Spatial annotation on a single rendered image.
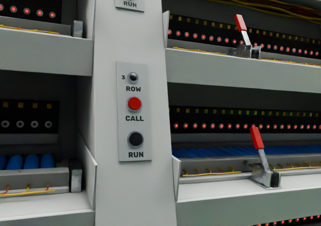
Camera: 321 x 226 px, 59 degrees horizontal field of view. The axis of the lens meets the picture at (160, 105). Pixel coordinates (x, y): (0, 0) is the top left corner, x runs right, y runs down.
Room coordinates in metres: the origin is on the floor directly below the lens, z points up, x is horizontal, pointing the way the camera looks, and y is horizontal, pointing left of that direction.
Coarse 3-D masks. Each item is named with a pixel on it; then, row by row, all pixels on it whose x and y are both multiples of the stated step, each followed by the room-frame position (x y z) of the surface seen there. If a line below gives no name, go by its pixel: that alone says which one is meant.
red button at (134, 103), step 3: (129, 99) 0.33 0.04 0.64; (132, 99) 0.33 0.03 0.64; (135, 99) 0.33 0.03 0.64; (138, 99) 0.33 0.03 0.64; (129, 102) 0.33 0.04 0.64; (132, 102) 0.33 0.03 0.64; (135, 102) 0.33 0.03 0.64; (138, 102) 0.33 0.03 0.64; (129, 105) 0.33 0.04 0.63; (132, 105) 0.33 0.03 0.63; (135, 105) 0.33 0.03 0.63; (138, 105) 0.33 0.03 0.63; (132, 108) 0.33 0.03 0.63; (135, 108) 0.33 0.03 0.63; (138, 108) 0.33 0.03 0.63
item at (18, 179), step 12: (48, 168) 0.35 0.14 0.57; (60, 168) 0.36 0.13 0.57; (0, 180) 0.32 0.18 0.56; (12, 180) 0.33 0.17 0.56; (24, 180) 0.33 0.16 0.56; (36, 180) 0.34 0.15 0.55; (48, 180) 0.34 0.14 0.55; (60, 180) 0.35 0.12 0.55; (24, 192) 0.32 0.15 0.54; (36, 192) 0.32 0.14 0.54; (48, 192) 0.33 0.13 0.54
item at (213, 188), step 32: (192, 128) 0.55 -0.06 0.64; (224, 128) 0.58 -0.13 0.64; (256, 128) 0.44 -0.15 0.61; (288, 128) 0.65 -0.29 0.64; (320, 128) 0.69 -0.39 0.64; (192, 160) 0.44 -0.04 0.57; (224, 160) 0.46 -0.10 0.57; (256, 160) 0.48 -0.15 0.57; (288, 160) 0.51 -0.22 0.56; (320, 160) 0.54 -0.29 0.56; (192, 192) 0.39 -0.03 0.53; (224, 192) 0.40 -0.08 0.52; (256, 192) 0.41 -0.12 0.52; (288, 192) 0.42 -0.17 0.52; (320, 192) 0.45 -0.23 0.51; (192, 224) 0.37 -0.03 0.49; (224, 224) 0.39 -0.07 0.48; (256, 224) 0.42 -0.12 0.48
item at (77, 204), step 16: (0, 144) 0.43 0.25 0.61; (80, 144) 0.41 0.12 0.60; (64, 160) 0.46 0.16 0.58; (80, 160) 0.41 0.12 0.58; (80, 176) 0.35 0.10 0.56; (96, 176) 0.30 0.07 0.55; (80, 192) 0.36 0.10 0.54; (0, 208) 0.30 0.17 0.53; (16, 208) 0.31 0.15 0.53; (32, 208) 0.31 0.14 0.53; (48, 208) 0.31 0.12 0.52; (64, 208) 0.31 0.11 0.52; (80, 208) 0.32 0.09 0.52; (0, 224) 0.28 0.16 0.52; (16, 224) 0.29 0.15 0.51; (32, 224) 0.30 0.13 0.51; (48, 224) 0.30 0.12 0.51; (64, 224) 0.31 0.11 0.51; (80, 224) 0.32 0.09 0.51
